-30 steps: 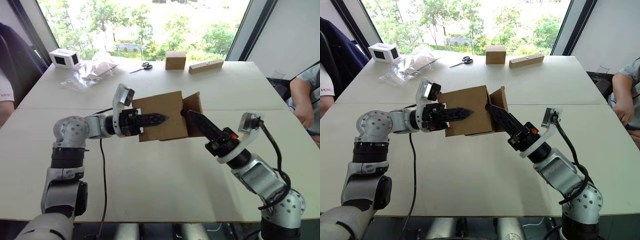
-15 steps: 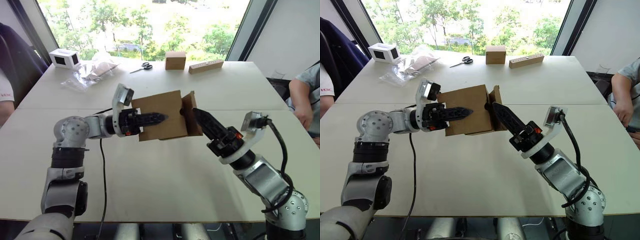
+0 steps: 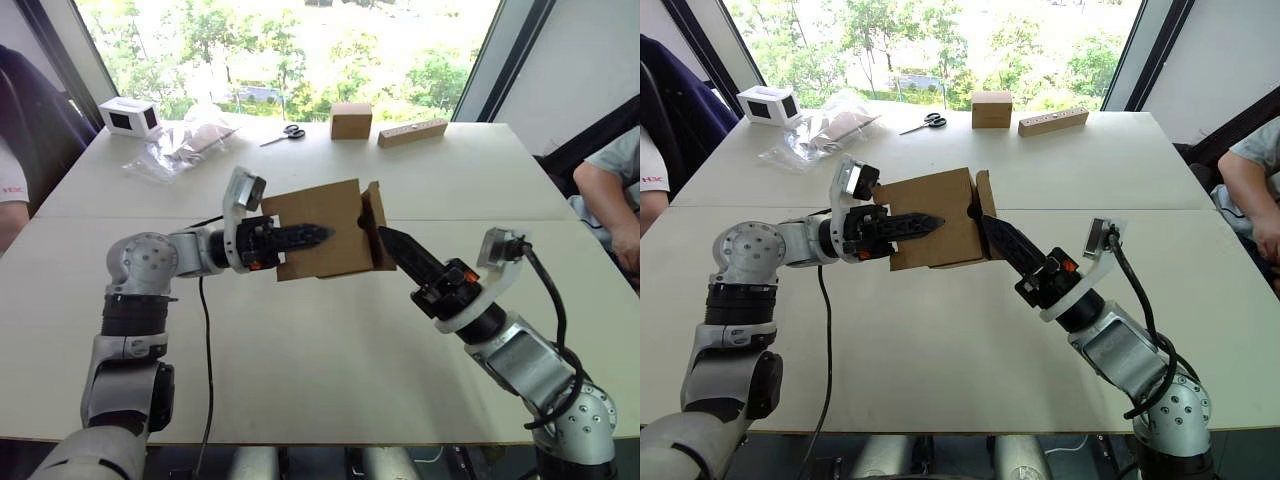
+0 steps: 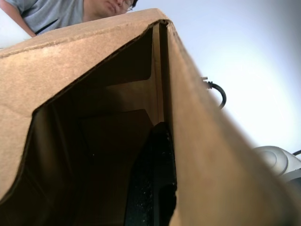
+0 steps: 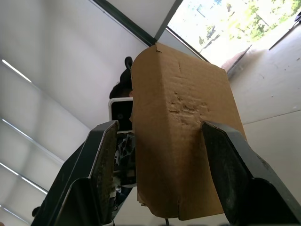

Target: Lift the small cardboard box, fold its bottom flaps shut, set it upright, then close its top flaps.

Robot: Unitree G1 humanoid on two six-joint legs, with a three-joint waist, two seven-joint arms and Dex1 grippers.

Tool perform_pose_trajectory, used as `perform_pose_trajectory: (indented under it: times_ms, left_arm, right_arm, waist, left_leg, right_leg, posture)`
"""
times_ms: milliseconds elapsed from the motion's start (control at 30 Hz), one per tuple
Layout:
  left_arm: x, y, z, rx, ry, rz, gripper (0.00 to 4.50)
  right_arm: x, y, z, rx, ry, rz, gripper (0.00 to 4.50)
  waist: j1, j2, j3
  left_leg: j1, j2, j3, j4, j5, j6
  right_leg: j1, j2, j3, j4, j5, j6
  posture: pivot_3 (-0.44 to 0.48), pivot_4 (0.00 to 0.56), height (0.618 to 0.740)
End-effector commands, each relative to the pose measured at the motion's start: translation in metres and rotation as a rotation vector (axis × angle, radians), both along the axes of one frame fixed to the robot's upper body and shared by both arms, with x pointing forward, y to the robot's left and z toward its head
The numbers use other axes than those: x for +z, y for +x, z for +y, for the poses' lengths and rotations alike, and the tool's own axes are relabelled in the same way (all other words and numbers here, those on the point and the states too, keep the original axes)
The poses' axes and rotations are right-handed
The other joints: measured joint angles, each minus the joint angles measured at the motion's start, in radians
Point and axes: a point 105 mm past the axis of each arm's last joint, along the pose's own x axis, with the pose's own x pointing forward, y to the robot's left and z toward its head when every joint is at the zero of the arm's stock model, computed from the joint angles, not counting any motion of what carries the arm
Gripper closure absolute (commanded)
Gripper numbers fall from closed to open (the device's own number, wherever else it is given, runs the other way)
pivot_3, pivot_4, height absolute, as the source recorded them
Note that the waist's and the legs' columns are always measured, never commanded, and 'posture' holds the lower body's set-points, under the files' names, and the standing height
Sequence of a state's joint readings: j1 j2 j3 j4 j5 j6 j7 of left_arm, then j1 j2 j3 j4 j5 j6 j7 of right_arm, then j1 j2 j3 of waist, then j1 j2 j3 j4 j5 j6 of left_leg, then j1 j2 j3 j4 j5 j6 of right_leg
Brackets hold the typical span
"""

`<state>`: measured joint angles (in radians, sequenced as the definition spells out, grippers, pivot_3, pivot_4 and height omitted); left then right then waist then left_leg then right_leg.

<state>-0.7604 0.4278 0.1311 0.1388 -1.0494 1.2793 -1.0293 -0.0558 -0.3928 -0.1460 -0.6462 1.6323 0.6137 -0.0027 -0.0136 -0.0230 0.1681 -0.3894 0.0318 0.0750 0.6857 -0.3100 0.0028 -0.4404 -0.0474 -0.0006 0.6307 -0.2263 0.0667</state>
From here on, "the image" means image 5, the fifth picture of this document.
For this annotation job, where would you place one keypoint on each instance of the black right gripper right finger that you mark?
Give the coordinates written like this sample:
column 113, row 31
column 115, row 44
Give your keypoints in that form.
column 240, row 188

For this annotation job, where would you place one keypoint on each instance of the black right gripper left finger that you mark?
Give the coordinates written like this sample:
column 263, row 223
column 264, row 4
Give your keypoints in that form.
column 77, row 200

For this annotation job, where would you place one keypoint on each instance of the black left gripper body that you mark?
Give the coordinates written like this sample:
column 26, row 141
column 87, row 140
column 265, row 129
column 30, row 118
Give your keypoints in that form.
column 125, row 153

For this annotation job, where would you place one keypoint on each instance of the small brown cardboard box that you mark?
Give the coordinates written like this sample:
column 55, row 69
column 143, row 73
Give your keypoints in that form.
column 178, row 146

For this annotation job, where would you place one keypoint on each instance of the white-rimmed black VR headset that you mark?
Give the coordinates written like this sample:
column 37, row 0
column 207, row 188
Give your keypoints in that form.
column 121, row 115

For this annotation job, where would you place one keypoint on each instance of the white ceiling light strip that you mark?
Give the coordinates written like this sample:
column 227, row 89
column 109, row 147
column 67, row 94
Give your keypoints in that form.
column 35, row 185
column 16, row 129
column 16, row 70

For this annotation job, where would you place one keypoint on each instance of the dark-haired person's head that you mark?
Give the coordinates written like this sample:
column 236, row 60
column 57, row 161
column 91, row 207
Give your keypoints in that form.
column 122, row 87

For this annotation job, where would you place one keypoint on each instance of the bright window pane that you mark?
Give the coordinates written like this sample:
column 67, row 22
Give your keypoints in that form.
column 235, row 23

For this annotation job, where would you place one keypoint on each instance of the dark green window frame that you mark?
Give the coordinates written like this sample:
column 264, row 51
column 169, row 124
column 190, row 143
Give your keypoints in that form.
column 131, row 26

